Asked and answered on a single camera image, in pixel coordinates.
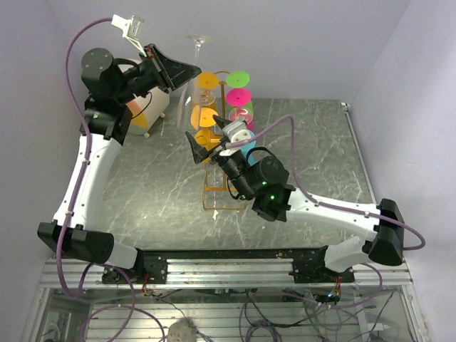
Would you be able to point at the blue plastic wine glass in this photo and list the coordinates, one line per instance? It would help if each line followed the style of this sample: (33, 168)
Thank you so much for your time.
(251, 153)

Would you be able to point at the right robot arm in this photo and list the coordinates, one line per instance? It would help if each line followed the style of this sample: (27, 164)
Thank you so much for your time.
(377, 229)

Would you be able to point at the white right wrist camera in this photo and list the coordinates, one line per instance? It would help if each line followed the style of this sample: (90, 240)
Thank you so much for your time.
(238, 136)

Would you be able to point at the cream round drawer box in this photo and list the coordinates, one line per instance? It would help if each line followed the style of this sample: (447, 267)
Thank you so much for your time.
(146, 110)

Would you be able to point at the green plastic wine glass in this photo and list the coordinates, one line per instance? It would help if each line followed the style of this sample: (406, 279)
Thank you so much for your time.
(238, 79)

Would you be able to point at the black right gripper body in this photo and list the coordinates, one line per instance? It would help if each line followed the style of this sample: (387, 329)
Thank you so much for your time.
(233, 167)

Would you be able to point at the pink plastic wine glass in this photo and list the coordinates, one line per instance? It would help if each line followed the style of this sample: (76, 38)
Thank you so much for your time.
(241, 97)

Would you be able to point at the clear wine glass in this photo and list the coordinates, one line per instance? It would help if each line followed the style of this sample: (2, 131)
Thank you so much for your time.
(243, 113)
(203, 97)
(189, 110)

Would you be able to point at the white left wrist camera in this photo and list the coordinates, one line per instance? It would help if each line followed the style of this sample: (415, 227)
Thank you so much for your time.
(130, 30)

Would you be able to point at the gold wire glass rack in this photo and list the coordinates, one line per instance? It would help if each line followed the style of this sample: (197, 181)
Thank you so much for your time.
(217, 193)

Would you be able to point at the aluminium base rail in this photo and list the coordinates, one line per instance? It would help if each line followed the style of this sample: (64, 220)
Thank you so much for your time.
(243, 273)

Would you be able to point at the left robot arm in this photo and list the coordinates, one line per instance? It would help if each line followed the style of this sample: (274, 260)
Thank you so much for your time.
(112, 83)

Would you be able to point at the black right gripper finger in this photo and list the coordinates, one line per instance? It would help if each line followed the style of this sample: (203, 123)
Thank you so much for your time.
(199, 153)
(223, 125)

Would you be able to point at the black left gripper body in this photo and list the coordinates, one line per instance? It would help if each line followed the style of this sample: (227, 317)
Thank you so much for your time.
(146, 78)

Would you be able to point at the orange wine glass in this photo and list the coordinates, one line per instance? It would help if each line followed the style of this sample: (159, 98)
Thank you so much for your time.
(203, 123)
(209, 81)

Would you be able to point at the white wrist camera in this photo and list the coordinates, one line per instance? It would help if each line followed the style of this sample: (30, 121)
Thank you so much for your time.
(130, 30)
(238, 136)

